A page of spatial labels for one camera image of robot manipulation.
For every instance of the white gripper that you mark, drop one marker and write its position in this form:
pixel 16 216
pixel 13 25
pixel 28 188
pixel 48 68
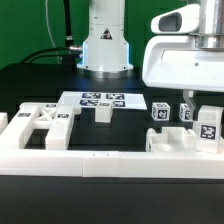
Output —
pixel 187 51

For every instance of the white chair seat part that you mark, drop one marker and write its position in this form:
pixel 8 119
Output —
pixel 176 139

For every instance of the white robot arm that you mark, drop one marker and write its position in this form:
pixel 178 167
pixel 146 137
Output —
pixel 105 51

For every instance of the white sheet with markers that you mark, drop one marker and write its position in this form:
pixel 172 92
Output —
pixel 91 99

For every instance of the white U-shaped obstacle fence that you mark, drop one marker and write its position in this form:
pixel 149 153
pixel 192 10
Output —
pixel 165 160

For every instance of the white block left edge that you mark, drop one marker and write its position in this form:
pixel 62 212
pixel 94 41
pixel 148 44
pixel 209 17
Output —
pixel 3 121

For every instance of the black hose upright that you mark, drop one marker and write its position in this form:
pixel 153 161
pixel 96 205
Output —
pixel 68 28

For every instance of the white chair back frame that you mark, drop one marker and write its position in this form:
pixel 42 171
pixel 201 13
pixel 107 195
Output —
pixel 57 119

